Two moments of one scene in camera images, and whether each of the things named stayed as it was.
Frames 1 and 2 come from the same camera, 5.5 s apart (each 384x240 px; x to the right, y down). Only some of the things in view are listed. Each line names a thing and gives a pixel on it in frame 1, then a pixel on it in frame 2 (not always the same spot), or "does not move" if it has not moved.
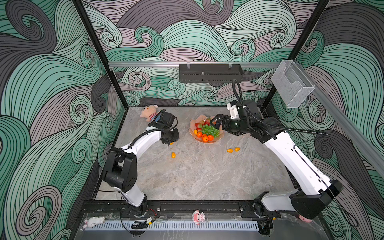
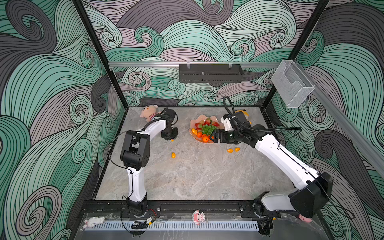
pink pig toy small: x=308 y=221 does not move
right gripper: x=227 y=125 → x=216 y=133
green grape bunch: x=209 y=130 does not move
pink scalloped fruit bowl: x=193 y=127 does not move
